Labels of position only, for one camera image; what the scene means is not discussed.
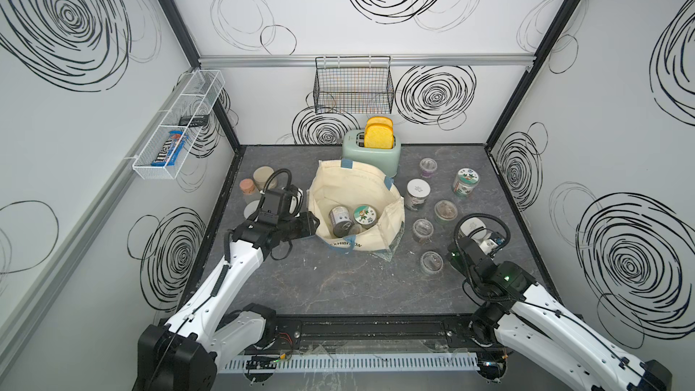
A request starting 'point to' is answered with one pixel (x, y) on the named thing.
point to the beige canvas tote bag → (351, 183)
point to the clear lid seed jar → (423, 229)
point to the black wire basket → (354, 85)
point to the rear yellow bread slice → (377, 119)
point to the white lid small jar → (417, 191)
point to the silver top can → (341, 221)
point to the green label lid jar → (466, 178)
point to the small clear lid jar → (431, 262)
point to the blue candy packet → (170, 149)
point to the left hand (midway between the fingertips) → (313, 222)
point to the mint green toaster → (385, 160)
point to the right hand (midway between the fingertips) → (460, 257)
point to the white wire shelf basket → (196, 95)
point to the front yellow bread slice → (378, 136)
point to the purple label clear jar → (428, 166)
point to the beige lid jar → (261, 176)
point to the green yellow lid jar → (365, 215)
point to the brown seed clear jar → (444, 211)
